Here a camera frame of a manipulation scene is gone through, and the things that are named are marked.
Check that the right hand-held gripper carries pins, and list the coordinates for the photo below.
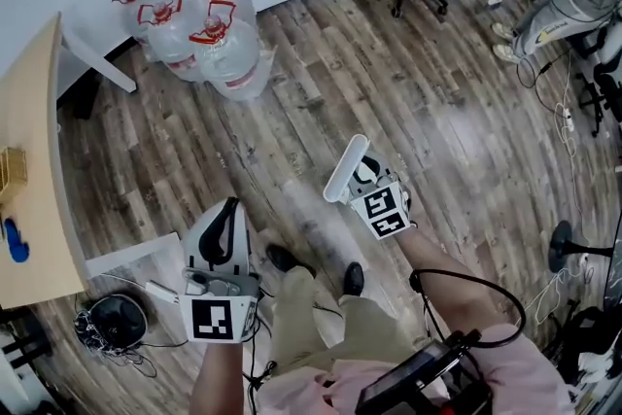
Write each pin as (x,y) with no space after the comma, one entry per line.
(384,209)

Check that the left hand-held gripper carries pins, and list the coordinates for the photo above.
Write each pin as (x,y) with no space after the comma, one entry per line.
(214,318)

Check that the person's right forearm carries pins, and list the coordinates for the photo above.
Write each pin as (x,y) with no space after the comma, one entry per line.
(452,287)

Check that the person's left forearm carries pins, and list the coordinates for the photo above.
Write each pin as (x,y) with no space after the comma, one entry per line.
(216,379)

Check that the person's left black shoe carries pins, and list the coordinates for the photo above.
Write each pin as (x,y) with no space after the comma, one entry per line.
(284,258)

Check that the person's black shoe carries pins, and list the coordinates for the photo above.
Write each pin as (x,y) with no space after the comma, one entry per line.
(354,279)
(284,258)

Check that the white power strip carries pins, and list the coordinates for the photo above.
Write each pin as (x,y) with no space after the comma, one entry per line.
(162,291)
(567,119)

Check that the person's right black shoe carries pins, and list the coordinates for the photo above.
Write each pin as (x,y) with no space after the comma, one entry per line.
(354,279)

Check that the person's khaki trousers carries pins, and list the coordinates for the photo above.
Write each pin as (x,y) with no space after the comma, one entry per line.
(330,330)

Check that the black power adapter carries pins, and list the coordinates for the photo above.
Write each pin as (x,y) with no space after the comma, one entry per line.
(544,67)

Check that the blue cloth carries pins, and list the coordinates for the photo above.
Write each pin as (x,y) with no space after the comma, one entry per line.
(15,243)

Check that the black chest-mounted screen device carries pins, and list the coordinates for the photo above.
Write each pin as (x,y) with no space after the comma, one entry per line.
(418,379)

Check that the wooden tray box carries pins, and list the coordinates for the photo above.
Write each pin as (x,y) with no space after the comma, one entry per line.
(10,172)

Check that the wooden table with white legs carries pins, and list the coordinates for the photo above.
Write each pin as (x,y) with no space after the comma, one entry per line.
(29,112)

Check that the black swivel chair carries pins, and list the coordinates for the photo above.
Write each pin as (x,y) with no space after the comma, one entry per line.
(607,87)

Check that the person's pink shirt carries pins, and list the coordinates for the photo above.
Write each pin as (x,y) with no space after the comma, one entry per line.
(525,379)

